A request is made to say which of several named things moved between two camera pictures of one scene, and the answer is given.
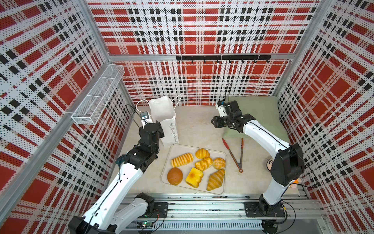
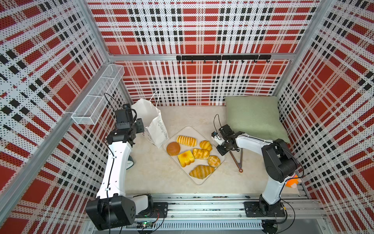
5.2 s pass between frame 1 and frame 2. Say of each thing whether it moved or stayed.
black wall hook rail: stayed
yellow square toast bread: moved
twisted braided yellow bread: moved
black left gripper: moved
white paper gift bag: moved
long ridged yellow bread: moved
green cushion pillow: stayed
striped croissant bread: moved
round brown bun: moved
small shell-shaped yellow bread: moved
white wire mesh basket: stayed
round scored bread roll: moved
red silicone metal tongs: stayed
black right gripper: moved
